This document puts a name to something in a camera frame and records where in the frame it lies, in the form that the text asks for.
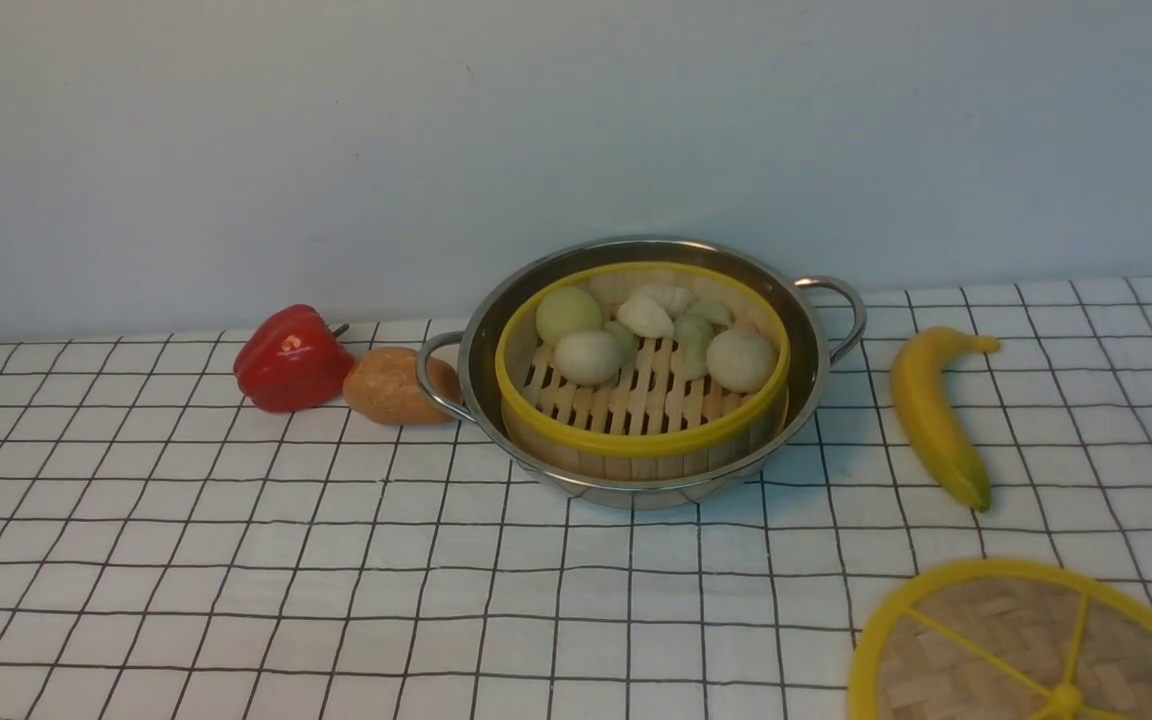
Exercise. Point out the yellow banana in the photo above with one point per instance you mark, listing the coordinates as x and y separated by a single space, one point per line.
928 418

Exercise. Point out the white round bun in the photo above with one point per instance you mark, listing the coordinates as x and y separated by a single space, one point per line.
588 358
741 360

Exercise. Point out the white pleated dumpling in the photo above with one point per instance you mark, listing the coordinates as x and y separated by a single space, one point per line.
650 310

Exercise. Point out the yellow-rimmed bamboo steamer lid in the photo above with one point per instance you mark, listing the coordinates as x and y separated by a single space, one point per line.
1003 639

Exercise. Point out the red bell pepper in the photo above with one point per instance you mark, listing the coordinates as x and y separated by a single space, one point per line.
294 361

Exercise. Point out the yellowish round bun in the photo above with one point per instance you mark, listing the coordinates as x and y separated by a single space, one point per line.
567 310

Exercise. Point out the white checkered tablecloth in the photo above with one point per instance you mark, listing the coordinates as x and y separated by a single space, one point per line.
169 552

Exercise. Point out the stainless steel pot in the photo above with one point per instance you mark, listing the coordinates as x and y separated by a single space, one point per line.
825 319

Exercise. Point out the brown potato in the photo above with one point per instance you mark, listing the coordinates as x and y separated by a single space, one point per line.
383 386

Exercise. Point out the yellow-rimmed bamboo steamer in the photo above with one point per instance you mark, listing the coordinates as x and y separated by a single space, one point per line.
645 424

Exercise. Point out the pale green dumpling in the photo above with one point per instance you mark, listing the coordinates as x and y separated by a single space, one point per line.
694 330
628 341

